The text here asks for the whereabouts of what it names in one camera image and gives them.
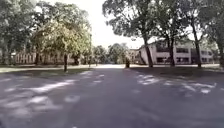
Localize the distant trees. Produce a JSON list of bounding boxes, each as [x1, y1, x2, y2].
[[90, 42, 132, 65]]

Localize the dark bush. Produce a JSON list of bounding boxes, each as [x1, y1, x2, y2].
[[124, 57, 131, 69]]

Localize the grey asphalt road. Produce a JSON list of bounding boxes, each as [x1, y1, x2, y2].
[[0, 64, 224, 128]]

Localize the group of leafy trees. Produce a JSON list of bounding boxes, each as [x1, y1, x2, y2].
[[0, 0, 94, 73]]

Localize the white building with dark windows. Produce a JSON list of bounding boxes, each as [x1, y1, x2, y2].
[[129, 39, 217, 66]]

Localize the grass verge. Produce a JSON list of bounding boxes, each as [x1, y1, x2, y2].
[[129, 65, 224, 78], [0, 65, 94, 78]]

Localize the long pale brick building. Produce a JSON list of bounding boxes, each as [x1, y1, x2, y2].
[[9, 50, 84, 66]]

